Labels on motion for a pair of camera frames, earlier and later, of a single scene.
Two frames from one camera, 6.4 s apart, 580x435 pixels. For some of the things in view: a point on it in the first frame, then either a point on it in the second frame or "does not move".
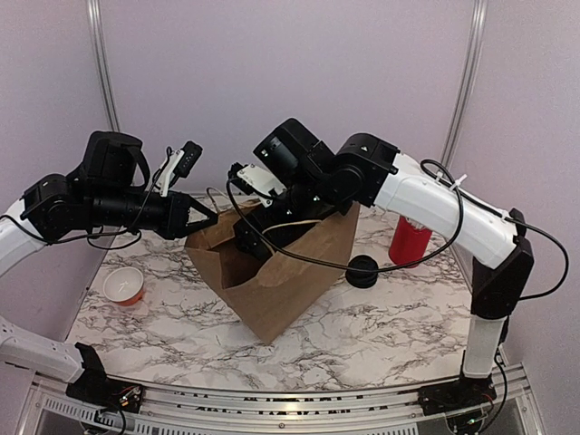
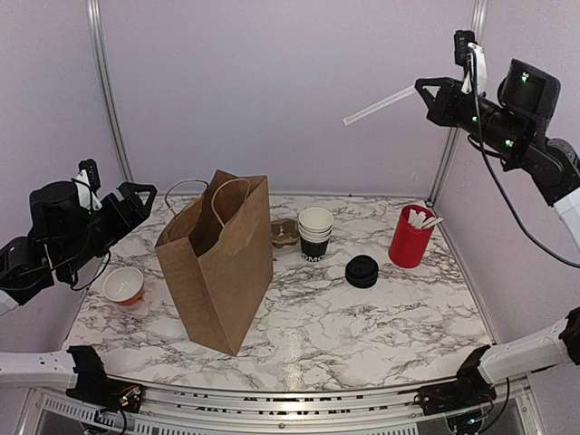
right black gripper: [256, 246] to [445, 99]
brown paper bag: [272, 296] to [217, 254]
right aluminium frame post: [479, 13] does not move
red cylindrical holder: [409, 243] does not move
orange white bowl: [123, 285] does not move
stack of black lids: [360, 278] does not move
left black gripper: [173, 224] to [127, 190]
